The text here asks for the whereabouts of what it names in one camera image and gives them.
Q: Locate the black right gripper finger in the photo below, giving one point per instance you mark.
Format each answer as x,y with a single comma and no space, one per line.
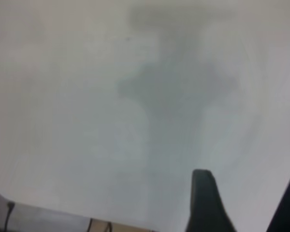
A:
205,205

